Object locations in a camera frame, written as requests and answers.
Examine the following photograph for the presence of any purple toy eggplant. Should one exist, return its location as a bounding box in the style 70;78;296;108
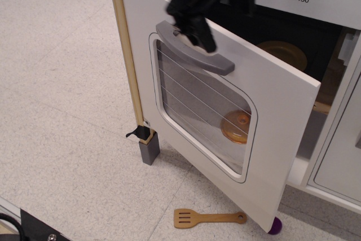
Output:
268;217;283;235

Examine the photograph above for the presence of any white oven door with window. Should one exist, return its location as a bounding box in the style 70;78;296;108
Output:
123;0;320;232

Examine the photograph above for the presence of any white cupboard door right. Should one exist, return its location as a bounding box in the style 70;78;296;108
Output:
309;64;360;205

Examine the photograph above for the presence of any orange pot lid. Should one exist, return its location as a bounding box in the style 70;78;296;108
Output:
220;110;251;144

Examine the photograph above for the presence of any black cable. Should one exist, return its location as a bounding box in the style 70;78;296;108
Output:
0;212;26;241

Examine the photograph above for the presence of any white toy kitchen cabinet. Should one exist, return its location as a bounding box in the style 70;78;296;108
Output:
113;0;360;212

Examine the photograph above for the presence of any black tape strip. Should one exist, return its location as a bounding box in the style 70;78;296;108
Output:
126;125;151;141

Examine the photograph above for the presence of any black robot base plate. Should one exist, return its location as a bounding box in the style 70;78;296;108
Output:
20;209;70;241

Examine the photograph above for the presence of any wooden slotted spatula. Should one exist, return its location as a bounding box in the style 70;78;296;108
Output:
174;208;247;229

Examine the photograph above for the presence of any yellow plastic plate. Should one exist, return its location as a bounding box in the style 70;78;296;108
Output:
257;41;307;72

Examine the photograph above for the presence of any grey cabinet foot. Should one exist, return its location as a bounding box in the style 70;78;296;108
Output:
139;133;160;165

